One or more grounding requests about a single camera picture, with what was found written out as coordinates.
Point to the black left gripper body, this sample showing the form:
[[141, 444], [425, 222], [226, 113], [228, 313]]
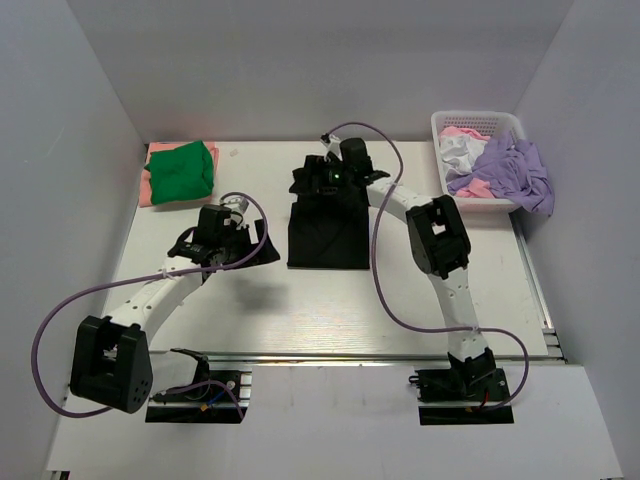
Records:
[[238, 250]]

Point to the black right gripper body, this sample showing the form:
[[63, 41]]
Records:
[[333, 175]]

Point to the black t shirt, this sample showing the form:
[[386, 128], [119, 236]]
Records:
[[328, 231]]

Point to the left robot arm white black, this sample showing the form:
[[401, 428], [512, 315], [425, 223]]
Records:
[[112, 364]]

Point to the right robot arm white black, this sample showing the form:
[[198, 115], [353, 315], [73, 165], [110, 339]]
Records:
[[439, 245]]

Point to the folded green t shirt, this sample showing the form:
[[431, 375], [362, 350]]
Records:
[[183, 173]]

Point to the folded salmon pink t shirt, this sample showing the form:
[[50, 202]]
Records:
[[145, 189]]

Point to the white t shirt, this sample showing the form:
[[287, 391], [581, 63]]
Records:
[[459, 154]]

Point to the pink t shirt in basket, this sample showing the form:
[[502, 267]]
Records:
[[476, 188]]

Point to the purple t shirt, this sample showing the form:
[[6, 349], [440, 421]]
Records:
[[516, 173]]

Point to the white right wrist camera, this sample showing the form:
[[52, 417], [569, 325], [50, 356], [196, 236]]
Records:
[[332, 146]]

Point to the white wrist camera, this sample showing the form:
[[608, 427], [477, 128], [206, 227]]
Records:
[[235, 202], [332, 146]]

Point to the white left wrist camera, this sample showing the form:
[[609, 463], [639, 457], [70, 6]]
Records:
[[235, 202]]

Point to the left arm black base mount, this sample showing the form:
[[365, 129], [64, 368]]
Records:
[[238, 381]]

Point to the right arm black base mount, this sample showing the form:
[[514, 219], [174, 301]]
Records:
[[445, 385]]

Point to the aluminium rail at table edge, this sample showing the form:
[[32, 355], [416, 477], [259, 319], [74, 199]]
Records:
[[298, 315]]

